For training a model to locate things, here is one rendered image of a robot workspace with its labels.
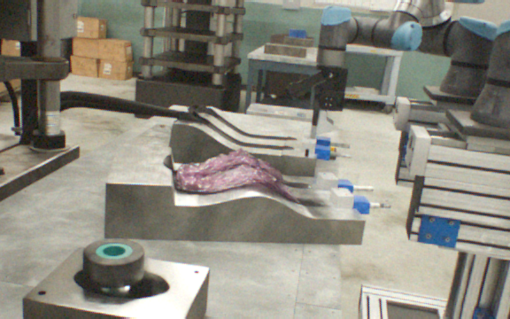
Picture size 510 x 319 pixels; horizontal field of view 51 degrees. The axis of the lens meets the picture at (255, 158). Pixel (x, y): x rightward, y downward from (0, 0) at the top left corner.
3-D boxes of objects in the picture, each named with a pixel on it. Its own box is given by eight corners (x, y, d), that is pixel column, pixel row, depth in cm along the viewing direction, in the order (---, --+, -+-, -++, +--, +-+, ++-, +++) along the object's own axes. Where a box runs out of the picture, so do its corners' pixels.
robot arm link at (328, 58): (317, 49, 138) (318, 47, 146) (314, 66, 140) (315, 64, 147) (345, 51, 137) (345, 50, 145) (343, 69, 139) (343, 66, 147)
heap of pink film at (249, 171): (285, 178, 124) (289, 146, 122) (303, 206, 107) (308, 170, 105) (173, 173, 120) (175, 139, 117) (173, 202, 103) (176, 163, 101)
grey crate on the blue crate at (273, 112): (313, 126, 501) (315, 110, 497) (312, 136, 462) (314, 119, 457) (250, 118, 506) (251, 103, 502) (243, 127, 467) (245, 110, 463)
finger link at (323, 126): (330, 145, 142) (336, 112, 142) (309, 143, 143) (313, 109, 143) (330, 145, 145) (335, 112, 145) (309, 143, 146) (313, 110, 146)
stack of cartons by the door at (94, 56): (134, 78, 804) (135, 22, 781) (126, 81, 773) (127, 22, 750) (80, 72, 812) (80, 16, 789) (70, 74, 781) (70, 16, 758)
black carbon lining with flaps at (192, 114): (297, 144, 152) (301, 112, 149) (292, 159, 137) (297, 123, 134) (180, 128, 156) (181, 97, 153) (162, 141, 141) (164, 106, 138)
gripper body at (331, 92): (342, 114, 142) (348, 69, 139) (310, 110, 143) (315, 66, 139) (341, 109, 149) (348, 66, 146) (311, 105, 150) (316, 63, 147)
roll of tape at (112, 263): (71, 270, 72) (72, 246, 71) (122, 254, 78) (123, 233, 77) (103, 295, 67) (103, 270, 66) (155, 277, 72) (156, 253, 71)
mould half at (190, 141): (315, 165, 159) (321, 120, 155) (312, 192, 134) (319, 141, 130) (155, 143, 165) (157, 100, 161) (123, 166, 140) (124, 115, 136)
